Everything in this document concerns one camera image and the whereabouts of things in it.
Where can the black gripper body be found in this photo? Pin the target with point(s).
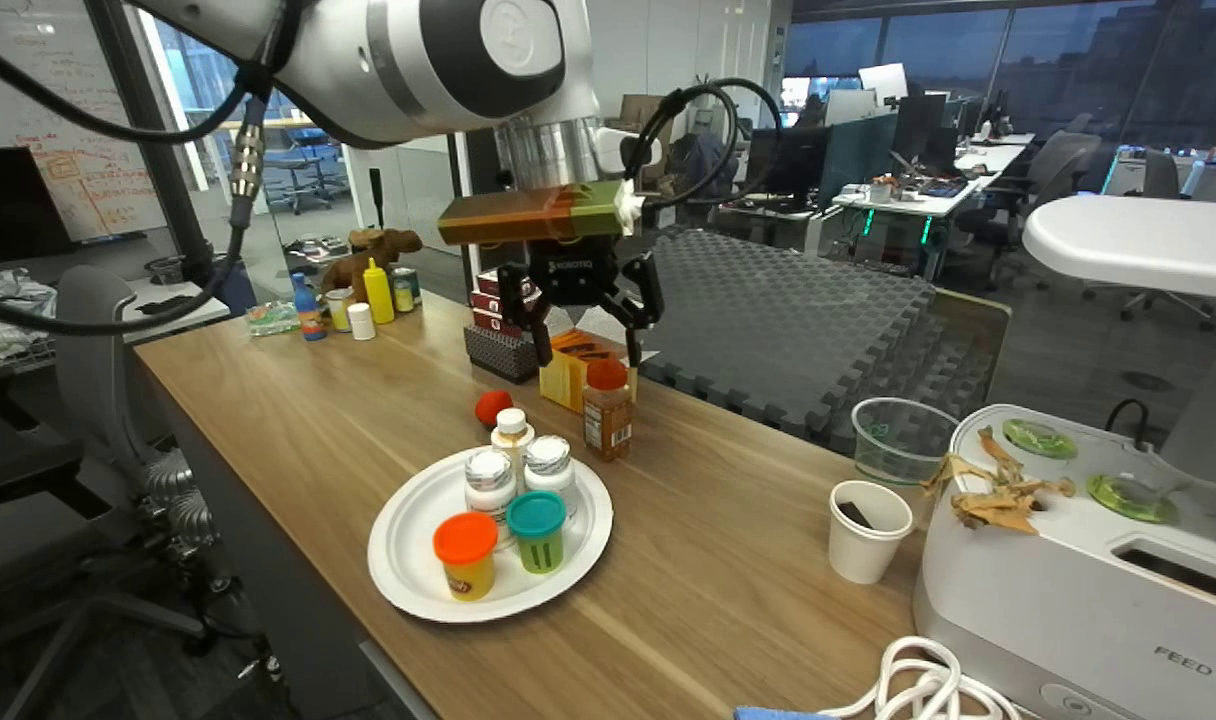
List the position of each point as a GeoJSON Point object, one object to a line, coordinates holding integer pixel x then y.
{"type": "Point", "coordinates": [572, 275]}

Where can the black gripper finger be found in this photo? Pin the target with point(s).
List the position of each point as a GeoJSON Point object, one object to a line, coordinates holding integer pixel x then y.
{"type": "Point", "coordinates": [523, 307]}
{"type": "Point", "coordinates": [641, 301]}

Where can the spice jar orange lid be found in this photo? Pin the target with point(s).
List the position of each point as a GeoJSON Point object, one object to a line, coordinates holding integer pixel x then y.
{"type": "Point", "coordinates": [610, 412]}

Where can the stained white bottle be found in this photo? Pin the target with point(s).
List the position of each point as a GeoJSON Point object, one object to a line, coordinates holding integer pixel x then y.
{"type": "Point", "coordinates": [514, 430]}

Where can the green tub teal lid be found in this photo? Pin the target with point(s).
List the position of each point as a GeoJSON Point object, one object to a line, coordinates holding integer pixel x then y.
{"type": "Point", "coordinates": [537, 529]}

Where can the yellow tub orange lid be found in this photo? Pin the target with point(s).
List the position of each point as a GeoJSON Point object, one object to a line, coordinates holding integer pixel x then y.
{"type": "Point", "coordinates": [465, 553]}

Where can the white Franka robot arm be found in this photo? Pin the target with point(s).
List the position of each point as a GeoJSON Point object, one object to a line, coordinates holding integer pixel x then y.
{"type": "Point", "coordinates": [420, 60]}

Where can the white paper plate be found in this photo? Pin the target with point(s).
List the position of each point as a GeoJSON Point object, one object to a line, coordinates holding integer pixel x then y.
{"type": "Point", "coordinates": [413, 566]}

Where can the red flat box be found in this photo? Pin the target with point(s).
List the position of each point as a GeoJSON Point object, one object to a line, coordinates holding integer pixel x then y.
{"type": "Point", "coordinates": [486, 325]}
{"type": "Point", "coordinates": [489, 282]}
{"type": "Point", "coordinates": [486, 307]}

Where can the grey patterned box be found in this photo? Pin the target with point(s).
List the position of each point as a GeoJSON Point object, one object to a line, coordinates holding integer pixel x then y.
{"type": "Point", "coordinates": [493, 355]}

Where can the yellow green can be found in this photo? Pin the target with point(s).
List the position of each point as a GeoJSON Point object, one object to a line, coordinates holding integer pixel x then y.
{"type": "Point", "coordinates": [404, 290]}

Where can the grey foam floor mat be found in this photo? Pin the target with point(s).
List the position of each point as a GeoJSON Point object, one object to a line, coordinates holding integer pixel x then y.
{"type": "Point", "coordinates": [781, 320]}

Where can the yellow squeeze bottle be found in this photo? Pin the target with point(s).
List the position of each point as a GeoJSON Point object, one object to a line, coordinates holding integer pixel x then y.
{"type": "Point", "coordinates": [376, 298]}

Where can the small white cup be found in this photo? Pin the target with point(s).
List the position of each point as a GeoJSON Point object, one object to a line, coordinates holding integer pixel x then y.
{"type": "Point", "coordinates": [362, 320]}

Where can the brown toy figure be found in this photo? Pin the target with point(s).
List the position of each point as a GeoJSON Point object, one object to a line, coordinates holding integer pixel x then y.
{"type": "Point", "coordinates": [371, 249]}

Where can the small blue container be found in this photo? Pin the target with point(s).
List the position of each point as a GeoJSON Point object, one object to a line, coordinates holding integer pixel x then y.
{"type": "Point", "coordinates": [311, 301]}

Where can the green flat packet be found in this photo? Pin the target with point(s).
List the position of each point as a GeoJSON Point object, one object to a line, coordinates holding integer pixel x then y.
{"type": "Point", "coordinates": [274, 316]}

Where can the white office desk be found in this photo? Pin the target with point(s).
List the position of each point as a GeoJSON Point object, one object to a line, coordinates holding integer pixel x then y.
{"type": "Point", "coordinates": [908, 197]}

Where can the clear plastic cup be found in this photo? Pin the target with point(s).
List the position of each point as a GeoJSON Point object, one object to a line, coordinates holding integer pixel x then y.
{"type": "Point", "coordinates": [902, 440]}

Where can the white paper cup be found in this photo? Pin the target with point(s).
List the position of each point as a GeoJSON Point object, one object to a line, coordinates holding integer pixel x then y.
{"type": "Point", "coordinates": [871, 534]}

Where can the computer monitor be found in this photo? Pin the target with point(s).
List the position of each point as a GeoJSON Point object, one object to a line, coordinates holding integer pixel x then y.
{"type": "Point", "coordinates": [884, 83]}

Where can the brown dried food pieces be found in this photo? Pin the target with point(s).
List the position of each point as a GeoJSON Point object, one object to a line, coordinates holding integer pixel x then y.
{"type": "Point", "coordinates": [990, 498]}

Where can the green toy vegetable slice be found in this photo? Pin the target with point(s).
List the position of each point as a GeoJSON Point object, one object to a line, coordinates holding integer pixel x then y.
{"type": "Point", "coordinates": [1129, 498]}
{"type": "Point", "coordinates": [1043, 437]}

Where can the grey swivel chair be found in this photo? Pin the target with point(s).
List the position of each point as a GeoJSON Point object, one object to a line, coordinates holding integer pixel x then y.
{"type": "Point", "coordinates": [100, 440]}

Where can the white printer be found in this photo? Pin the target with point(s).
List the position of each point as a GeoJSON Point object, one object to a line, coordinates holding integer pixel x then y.
{"type": "Point", "coordinates": [1060, 601]}

